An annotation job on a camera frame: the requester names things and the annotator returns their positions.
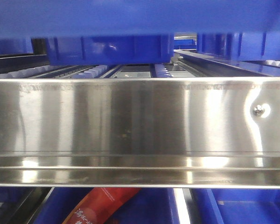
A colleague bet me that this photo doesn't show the blue bin on lower shelf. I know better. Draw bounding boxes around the blue bin on lower shelf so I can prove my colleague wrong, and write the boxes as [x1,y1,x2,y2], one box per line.
[193,189,280,224]

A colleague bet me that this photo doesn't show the red snack package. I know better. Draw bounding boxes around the red snack package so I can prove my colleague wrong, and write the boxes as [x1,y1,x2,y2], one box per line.
[63,187,140,224]

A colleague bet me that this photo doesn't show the stainless steel rack crossbeam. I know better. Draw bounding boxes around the stainless steel rack crossbeam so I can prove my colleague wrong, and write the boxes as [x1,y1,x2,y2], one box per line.
[0,77,280,189]

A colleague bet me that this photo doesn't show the large blue plastic bin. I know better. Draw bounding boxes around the large blue plastic bin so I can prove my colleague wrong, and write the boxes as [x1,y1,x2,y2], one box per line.
[0,0,280,39]

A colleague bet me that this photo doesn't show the blue bin right rear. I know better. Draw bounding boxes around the blue bin right rear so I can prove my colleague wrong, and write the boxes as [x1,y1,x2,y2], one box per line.
[197,31,280,61]

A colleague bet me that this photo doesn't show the blue bin behind beam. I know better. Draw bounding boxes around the blue bin behind beam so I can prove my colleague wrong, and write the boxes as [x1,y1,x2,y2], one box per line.
[46,34,174,65]

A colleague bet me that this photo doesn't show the white roller conveyor track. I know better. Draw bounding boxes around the white roller conveyor track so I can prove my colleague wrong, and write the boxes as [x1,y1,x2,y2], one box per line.
[154,64,173,78]

